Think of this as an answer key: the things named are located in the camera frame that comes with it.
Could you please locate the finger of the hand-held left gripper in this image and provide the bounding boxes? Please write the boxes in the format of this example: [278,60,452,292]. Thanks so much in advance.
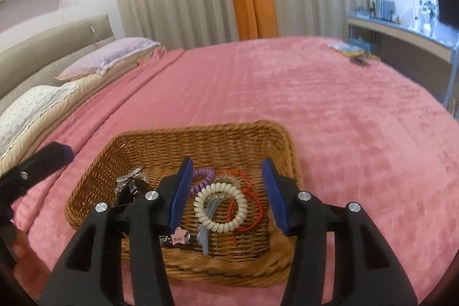
[0,142,74,211]

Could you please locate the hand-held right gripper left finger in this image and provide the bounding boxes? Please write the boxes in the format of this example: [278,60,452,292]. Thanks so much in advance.
[39,157,195,306]

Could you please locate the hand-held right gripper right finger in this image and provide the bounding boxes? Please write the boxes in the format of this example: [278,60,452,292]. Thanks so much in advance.
[261,158,418,306]

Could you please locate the orange cord bracelet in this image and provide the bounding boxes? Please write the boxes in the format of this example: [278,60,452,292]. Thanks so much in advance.
[215,169,265,246]

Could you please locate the cream spiral hair tie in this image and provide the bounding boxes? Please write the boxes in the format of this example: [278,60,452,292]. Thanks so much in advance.
[194,182,249,233]

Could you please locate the purple spiral hair tie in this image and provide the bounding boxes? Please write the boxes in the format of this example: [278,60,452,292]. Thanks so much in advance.
[189,167,216,196]

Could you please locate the pink star hair clip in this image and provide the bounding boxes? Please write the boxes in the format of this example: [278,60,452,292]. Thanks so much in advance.
[158,226,197,248]

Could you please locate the clear blue hair clip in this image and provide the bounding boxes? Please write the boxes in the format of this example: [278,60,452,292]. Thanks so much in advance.
[198,198,217,256]

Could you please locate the brown wicker basket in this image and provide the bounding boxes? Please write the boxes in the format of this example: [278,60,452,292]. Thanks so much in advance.
[65,120,305,288]

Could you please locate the white floral pillow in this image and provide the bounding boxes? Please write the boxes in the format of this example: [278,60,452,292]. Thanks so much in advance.
[0,82,80,152]

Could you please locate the pink fleece blanket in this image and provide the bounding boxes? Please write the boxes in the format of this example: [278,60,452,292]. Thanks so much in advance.
[11,35,459,306]

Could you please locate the beige padded headboard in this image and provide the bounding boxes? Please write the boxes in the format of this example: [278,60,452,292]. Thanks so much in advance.
[0,14,116,102]

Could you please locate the lavender pillow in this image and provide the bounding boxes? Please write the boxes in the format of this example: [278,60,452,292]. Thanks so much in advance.
[54,37,160,81]

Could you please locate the items on bed corner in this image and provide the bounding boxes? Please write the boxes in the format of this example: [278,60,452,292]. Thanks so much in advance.
[327,42,364,55]

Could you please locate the white desk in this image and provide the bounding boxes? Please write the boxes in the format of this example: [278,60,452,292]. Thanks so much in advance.
[346,14,459,109]

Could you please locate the row of books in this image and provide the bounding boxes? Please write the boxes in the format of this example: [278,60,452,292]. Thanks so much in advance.
[369,0,399,22]

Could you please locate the white desk lamp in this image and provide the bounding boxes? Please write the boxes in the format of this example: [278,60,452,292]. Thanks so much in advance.
[401,0,421,30]

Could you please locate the white vase with flowers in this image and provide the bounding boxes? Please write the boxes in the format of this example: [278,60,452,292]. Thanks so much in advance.
[418,0,439,34]

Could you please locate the white charging cable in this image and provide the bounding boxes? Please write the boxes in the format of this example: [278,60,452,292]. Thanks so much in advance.
[83,17,102,42]

